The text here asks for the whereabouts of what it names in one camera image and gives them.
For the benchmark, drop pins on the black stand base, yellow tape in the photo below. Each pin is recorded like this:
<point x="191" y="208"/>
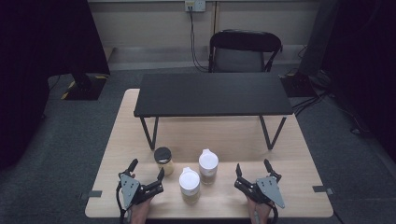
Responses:
<point x="93" y="88"/>

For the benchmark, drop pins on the black curtain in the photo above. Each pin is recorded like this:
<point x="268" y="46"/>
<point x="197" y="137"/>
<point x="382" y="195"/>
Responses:
<point x="46" y="62"/>
<point x="367" y="62"/>

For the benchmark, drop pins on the white wall outlet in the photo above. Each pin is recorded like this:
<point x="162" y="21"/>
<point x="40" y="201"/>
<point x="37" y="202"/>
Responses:
<point x="195" y="5"/>

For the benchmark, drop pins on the grey tape strip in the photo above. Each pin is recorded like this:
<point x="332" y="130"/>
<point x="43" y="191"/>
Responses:
<point x="93" y="194"/>
<point x="320" y="188"/>

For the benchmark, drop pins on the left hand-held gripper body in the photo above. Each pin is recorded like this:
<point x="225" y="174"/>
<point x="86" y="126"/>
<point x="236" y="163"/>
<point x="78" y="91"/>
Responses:
<point x="129" y="189"/>

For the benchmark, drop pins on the person's left hand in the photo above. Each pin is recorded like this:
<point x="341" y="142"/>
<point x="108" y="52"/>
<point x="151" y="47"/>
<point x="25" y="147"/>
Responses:
<point x="140" y="211"/>

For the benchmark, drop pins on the white-lidded seasoning bottle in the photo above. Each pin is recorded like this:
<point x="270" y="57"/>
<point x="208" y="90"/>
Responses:
<point x="208" y="166"/>
<point x="189" y="183"/>

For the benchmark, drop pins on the black folding chair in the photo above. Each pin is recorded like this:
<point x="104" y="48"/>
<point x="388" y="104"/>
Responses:
<point x="244" y="42"/>

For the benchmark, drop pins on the black shelf with metal legs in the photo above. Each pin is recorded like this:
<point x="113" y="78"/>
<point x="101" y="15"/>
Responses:
<point x="214" y="93"/>

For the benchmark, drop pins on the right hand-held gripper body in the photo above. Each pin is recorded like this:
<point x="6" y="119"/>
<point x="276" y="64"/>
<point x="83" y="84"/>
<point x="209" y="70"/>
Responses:
<point x="267" y="189"/>

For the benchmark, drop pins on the person's right hand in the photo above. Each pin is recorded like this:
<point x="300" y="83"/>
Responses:
<point x="260" y="213"/>

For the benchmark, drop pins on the glass jar with black lid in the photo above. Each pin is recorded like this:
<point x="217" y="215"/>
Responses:
<point x="164" y="160"/>

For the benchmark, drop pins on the grey curtain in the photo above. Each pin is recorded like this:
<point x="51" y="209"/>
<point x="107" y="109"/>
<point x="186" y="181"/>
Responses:
<point x="319" y="37"/>

